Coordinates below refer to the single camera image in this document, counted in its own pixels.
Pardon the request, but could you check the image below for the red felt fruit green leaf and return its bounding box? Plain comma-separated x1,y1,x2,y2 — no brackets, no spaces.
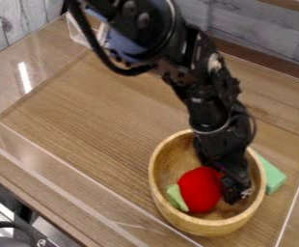
167,166,221,213

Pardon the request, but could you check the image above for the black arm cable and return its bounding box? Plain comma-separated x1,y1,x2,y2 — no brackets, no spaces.
63,0,157,77

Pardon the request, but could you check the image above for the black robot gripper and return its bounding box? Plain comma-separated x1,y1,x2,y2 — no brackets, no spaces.
163,51,256,178

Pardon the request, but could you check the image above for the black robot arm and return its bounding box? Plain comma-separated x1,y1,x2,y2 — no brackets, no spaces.
68,0,256,204

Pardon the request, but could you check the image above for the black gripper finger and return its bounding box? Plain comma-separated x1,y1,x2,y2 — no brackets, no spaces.
219,168,252,205

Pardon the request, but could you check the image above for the black table clamp bracket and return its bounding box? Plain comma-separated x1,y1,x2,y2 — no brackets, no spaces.
13,215,59,247

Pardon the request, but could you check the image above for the green sponge block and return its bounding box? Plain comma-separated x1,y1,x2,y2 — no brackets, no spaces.
257,154,287,195

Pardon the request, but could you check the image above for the round wooden bowl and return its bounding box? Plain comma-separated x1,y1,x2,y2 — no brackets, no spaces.
148,129,267,236

